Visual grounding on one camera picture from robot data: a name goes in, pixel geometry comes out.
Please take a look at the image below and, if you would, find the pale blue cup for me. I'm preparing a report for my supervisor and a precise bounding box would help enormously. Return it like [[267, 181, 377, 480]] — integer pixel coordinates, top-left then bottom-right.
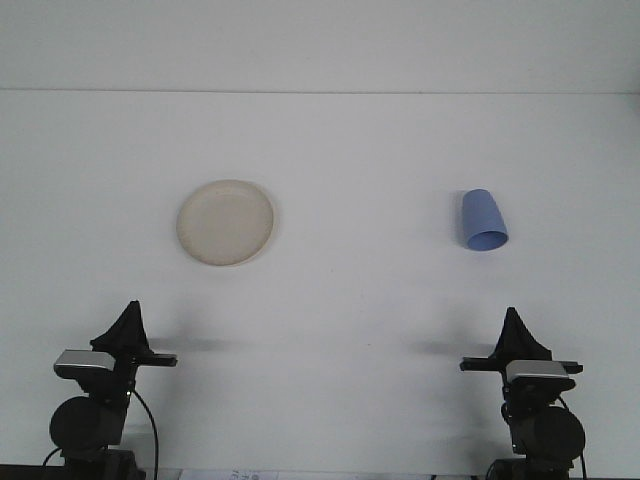
[[460, 188, 510, 251]]

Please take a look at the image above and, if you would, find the pale round plate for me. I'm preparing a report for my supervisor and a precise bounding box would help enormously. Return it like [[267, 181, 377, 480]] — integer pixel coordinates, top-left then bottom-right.
[[175, 178, 276, 268]]

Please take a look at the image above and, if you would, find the white printed paper sheet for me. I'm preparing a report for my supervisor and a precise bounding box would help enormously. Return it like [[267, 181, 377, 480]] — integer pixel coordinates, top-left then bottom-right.
[[178, 468, 281, 480]]

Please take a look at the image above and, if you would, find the arm grey camera box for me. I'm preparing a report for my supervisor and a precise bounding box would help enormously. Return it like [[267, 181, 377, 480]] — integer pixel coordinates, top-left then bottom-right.
[[504, 360, 573, 383], [53, 349, 115, 380]]

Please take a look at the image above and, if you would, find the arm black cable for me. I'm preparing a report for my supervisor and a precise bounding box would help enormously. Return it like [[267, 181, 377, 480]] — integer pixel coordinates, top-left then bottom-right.
[[130, 391, 160, 480], [555, 393, 590, 476]]

